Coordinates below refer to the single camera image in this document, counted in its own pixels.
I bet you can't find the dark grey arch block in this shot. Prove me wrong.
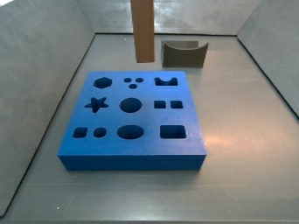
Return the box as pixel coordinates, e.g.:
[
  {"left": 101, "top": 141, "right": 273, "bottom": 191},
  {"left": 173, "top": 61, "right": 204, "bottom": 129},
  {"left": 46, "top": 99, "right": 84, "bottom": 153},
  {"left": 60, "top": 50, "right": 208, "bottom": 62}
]
[{"left": 161, "top": 40, "right": 209, "bottom": 68}]

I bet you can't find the blue foam shape board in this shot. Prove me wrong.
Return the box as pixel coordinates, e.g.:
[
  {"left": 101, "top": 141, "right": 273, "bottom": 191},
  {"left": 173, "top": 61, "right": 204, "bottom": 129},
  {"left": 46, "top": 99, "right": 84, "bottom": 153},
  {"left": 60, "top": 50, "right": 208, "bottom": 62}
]
[{"left": 57, "top": 71, "right": 206, "bottom": 171}]

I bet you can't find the brown flat gripper finger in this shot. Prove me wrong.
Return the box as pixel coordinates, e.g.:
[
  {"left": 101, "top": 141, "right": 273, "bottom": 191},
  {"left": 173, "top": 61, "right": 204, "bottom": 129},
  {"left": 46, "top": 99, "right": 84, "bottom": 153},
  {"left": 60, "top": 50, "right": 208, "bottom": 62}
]
[{"left": 129, "top": 0, "right": 154, "bottom": 63}]

